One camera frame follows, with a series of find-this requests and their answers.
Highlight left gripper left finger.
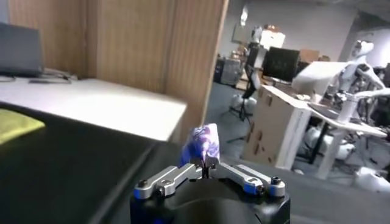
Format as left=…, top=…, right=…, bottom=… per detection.
left=133, top=163, right=204, bottom=200

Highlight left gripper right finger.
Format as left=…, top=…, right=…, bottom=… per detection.
left=208, top=161, right=286, bottom=197

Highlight purple t-shirt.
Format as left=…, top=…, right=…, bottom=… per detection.
left=179, top=123, right=221, bottom=169

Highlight tall white cardboard box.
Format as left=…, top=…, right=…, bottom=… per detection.
left=242, top=84, right=312, bottom=170

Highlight white standing side desk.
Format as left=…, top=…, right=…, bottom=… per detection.
left=306, top=102, right=389, bottom=180

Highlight white table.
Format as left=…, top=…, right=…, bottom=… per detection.
left=0, top=75, right=187, bottom=142

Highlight glossy black table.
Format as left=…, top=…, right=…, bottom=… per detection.
left=0, top=102, right=159, bottom=224

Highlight black screen on tripod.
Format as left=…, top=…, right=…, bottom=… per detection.
left=227, top=45, right=301, bottom=144

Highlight white curved panel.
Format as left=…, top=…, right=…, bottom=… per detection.
left=291, top=60, right=348, bottom=97

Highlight wooden partition screen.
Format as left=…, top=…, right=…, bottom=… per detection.
left=8, top=0, right=230, bottom=144

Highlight black bar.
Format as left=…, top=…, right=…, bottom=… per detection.
left=29, top=77, right=73, bottom=85

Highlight yellow-green cloth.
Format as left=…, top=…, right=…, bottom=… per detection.
left=0, top=108, right=46, bottom=145

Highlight white humanoid robot black shoulders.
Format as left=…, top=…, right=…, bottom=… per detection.
left=331, top=39, right=390, bottom=194

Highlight black laptop device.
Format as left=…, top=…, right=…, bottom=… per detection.
left=0, top=23, right=43, bottom=77

